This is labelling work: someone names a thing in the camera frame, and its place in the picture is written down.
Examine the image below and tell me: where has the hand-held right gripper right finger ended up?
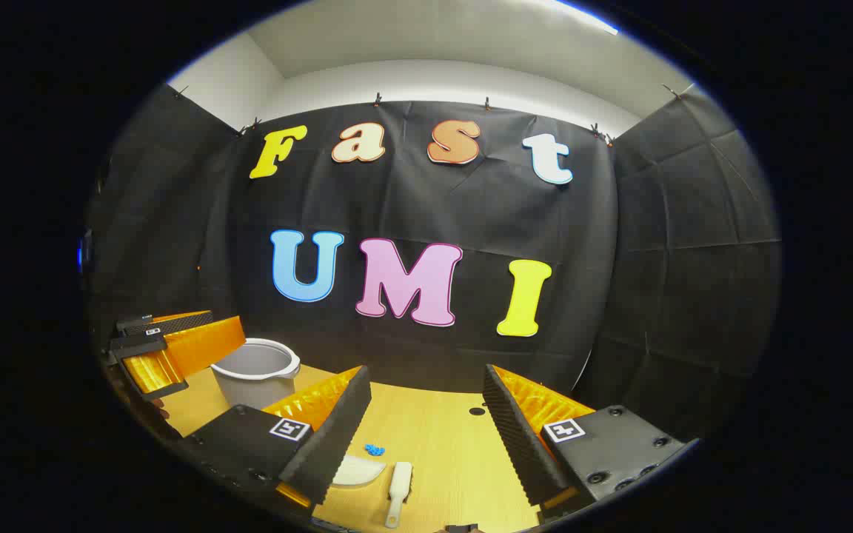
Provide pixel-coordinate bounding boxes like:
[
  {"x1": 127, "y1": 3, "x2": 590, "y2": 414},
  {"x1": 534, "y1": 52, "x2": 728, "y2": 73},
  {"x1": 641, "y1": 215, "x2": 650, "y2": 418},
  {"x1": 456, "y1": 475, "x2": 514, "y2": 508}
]
[{"x1": 482, "y1": 363, "x2": 698, "y2": 523}]

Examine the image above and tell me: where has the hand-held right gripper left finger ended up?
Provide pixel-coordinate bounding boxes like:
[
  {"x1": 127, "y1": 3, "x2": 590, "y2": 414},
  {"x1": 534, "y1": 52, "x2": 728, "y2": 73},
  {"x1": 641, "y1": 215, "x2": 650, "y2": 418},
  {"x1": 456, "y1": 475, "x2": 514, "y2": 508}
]
[{"x1": 181, "y1": 364, "x2": 372, "y2": 514}]

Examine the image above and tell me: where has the grey translucent dustpan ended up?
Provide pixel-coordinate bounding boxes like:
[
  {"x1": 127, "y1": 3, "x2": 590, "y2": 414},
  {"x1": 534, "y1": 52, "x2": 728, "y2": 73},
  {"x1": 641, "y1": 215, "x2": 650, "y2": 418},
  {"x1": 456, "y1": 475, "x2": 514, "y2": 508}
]
[{"x1": 332, "y1": 455, "x2": 388, "y2": 487}]

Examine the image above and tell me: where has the white plastic garbage bin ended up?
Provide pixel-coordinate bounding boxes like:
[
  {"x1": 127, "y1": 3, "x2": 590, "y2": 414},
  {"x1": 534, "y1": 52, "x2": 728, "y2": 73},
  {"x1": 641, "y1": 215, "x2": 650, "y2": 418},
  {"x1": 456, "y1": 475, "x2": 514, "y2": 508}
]
[{"x1": 210, "y1": 338, "x2": 302, "y2": 411}]

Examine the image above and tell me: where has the small grey broom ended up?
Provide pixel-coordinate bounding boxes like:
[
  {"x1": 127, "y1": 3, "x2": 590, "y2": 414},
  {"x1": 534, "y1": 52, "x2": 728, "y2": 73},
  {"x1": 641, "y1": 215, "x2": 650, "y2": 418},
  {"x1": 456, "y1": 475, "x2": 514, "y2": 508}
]
[{"x1": 385, "y1": 462, "x2": 413, "y2": 529}]

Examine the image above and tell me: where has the dark device with blue light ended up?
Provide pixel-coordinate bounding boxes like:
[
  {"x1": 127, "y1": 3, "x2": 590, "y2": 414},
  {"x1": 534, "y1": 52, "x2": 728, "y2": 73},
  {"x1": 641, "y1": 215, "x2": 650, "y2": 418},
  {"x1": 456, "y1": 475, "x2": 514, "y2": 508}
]
[{"x1": 76, "y1": 228, "x2": 95, "y2": 276}]

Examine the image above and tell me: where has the row of black cloth clips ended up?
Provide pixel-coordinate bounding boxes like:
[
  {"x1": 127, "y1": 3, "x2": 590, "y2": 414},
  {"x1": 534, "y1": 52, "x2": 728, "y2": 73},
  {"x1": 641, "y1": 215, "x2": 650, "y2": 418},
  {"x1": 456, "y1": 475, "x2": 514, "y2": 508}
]
[{"x1": 173, "y1": 83, "x2": 686, "y2": 146}]

